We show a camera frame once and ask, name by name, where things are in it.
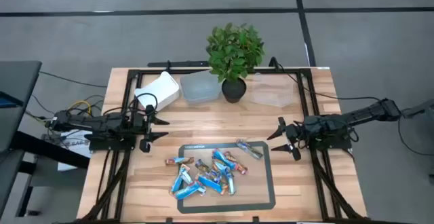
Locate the white granola bar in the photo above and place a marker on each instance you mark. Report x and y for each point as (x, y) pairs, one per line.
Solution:
(249, 148)

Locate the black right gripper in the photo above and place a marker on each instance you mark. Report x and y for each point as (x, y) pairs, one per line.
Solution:
(296, 134)

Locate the red granola bar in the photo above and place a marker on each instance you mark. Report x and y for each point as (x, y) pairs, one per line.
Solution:
(237, 165)

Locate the dark grey desk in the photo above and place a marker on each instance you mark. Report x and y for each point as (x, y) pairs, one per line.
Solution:
(17, 91)

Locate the white cardboard box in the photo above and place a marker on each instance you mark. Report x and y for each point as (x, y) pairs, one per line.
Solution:
(73, 156)

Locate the white plastic bin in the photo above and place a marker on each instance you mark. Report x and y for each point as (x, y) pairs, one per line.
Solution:
(159, 90)

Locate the frosted plastic container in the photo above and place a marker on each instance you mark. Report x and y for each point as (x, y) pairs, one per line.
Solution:
(200, 88)

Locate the black frame bracket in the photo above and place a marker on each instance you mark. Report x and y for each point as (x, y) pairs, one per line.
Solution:
(168, 64)

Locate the blue orange snack bag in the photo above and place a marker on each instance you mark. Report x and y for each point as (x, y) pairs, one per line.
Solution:
(216, 174)

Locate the black aluminium table frame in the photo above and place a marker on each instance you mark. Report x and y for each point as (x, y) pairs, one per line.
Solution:
(152, 71)

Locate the clear plastic container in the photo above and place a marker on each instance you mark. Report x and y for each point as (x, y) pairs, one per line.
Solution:
(273, 91)

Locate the black bar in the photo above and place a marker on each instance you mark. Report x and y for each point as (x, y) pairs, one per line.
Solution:
(186, 64)

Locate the black plant pot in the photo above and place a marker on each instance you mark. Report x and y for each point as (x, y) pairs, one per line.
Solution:
(234, 91)

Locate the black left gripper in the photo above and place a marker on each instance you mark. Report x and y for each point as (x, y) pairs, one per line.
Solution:
(141, 125)

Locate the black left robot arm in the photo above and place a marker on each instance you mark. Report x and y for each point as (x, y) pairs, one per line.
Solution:
(101, 122)

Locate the green leafy plant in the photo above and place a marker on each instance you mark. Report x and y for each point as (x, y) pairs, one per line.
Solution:
(234, 51)

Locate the black-bordered clear mat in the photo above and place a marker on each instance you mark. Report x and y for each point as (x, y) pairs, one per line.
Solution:
(251, 190)

